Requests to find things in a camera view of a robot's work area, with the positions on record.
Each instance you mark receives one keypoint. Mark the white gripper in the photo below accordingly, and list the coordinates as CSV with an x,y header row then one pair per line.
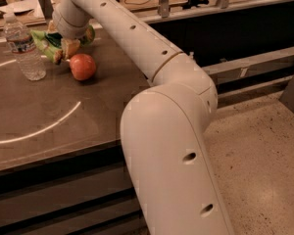
x,y
70,29

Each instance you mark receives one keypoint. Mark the green rice chip bag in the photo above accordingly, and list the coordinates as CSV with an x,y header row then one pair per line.
x,y
50,43

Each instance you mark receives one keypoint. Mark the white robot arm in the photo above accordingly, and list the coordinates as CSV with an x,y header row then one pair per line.
x,y
161,127

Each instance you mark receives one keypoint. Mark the clear plastic water bottle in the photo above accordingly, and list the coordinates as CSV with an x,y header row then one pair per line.
x,y
22,46

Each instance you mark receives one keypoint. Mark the right small sanitizer bottle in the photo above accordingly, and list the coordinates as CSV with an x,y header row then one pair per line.
x,y
191,55

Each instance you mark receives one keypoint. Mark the red apple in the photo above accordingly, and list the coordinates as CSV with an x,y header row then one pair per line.
x,y
82,66

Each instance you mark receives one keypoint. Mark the white paper sheet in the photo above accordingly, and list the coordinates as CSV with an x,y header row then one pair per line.
x,y
19,6

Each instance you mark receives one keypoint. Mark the grey metal bracket post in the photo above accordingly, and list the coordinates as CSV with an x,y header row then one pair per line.
x,y
45,8

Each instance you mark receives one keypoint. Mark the grey metal upright post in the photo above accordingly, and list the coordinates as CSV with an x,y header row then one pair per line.
x,y
164,8

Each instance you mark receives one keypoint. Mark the grey metal rail shelf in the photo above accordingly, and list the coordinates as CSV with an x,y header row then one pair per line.
x,y
251,66

